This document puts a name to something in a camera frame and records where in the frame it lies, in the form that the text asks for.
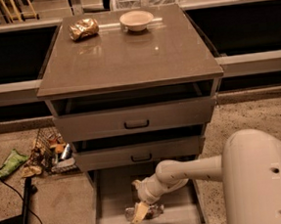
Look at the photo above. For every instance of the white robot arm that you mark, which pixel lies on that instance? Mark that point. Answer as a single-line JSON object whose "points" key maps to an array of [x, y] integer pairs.
{"points": [[249, 169]]}

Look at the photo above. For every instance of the tan snack wrapper on floor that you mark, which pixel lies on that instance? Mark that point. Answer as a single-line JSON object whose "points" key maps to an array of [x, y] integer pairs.
{"points": [[32, 170]]}

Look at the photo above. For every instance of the green snack bag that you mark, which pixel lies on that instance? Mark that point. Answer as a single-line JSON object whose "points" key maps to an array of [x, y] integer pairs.
{"points": [[12, 163]]}

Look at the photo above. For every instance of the clear plastic water bottle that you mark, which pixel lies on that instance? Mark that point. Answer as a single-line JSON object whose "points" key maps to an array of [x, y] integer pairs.
{"points": [[153, 212]]}

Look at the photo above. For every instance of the crumpled gold chip bag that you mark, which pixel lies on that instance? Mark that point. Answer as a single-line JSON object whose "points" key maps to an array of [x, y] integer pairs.
{"points": [[83, 28]]}

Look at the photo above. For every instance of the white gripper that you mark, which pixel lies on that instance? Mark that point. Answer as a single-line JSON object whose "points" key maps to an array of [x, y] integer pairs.
{"points": [[147, 192]]}

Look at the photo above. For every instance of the white bowl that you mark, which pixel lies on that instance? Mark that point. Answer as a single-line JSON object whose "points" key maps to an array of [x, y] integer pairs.
{"points": [[136, 20]]}

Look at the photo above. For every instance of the white wire basket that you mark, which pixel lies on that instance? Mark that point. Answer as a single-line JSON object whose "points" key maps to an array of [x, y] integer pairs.
{"points": [[118, 5]]}

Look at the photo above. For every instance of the yellow wooden chair legs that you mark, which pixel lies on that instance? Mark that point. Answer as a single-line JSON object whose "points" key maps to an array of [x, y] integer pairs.
{"points": [[17, 11]]}

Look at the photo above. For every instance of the grey top drawer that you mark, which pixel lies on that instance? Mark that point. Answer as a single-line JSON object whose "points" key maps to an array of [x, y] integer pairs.
{"points": [[126, 121]]}

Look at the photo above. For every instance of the grey drawer cabinet with counter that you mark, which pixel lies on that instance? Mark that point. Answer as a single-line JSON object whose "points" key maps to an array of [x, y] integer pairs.
{"points": [[118, 68]]}

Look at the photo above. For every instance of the grey open bottom drawer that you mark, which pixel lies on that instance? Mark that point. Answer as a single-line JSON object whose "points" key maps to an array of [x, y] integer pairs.
{"points": [[114, 193]]}

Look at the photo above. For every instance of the wire basket of snacks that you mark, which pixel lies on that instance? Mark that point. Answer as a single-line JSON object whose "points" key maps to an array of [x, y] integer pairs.
{"points": [[55, 152]]}

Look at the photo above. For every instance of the grey middle drawer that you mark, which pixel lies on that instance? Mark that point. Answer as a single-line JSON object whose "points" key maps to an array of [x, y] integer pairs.
{"points": [[126, 155]]}

